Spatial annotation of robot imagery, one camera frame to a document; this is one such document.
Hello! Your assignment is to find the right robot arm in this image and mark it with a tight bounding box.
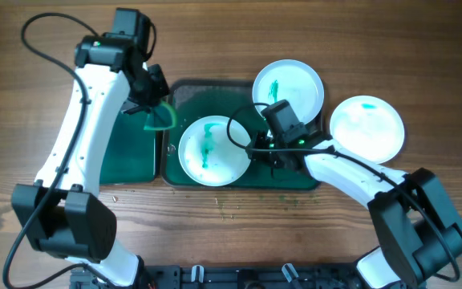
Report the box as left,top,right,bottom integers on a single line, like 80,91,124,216
246,100,462,288

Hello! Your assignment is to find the black cable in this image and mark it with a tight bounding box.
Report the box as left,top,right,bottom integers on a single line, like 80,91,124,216
2,11,156,289
225,102,461,284

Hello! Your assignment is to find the white plate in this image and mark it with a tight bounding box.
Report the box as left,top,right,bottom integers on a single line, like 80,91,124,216
329,96,405,164
252,59,324,124
178,116,251,187

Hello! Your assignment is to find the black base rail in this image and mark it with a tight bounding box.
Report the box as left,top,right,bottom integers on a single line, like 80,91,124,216
69,263,368,289

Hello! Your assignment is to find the right black cable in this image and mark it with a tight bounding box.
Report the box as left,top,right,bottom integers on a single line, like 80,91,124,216
225,102,461,284

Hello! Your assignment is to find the small black water tray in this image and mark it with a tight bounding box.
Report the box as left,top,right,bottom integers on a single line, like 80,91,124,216
99,79,164,185

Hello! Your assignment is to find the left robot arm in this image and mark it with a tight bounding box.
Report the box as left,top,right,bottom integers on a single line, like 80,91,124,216
11,8,177,288

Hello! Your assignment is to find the large dark serving tray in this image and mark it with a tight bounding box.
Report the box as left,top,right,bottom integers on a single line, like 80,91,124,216
160,79,320,190

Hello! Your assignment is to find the green yellow sponge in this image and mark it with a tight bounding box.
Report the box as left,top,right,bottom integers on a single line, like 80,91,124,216
144,100,177,131

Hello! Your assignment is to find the left black cable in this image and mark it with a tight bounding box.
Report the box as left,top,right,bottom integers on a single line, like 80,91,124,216
2,11,156,289

